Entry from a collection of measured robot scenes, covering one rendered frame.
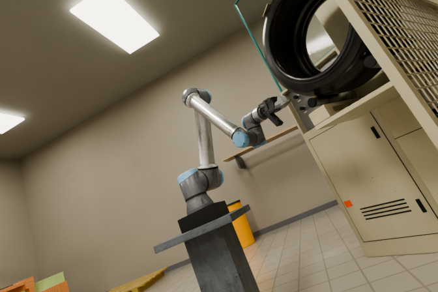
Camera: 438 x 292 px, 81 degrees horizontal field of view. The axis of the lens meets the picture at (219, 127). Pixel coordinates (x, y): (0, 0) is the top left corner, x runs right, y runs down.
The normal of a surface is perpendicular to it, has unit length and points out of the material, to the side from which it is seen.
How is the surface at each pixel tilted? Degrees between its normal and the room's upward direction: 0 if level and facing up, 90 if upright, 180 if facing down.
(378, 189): 90
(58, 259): 90
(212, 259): 90
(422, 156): 90
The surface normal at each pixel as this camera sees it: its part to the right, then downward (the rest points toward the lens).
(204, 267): -0.30, -0.17
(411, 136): -0.80, 0.16
